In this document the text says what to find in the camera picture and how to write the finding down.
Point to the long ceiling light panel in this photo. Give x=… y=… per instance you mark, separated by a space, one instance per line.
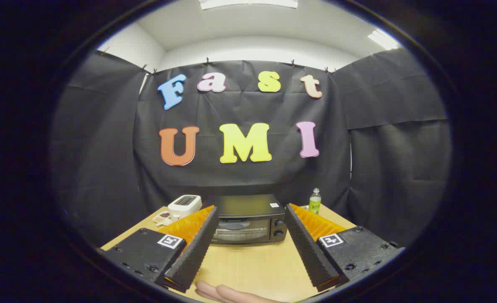
x=248 y=3

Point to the black toaster oven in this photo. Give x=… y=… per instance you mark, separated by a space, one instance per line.
x=248 y=206

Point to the white pop-up toaster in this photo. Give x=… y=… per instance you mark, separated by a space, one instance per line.
x=184 y=206

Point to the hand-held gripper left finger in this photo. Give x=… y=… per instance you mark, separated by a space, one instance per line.
x=198 y=248

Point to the green label drink bottle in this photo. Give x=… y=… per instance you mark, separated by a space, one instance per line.
x=315 y=204

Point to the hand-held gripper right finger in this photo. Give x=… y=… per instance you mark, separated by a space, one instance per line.
x=307 y=248

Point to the small ceiling light panel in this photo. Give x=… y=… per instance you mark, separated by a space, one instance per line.
x=383 y=40

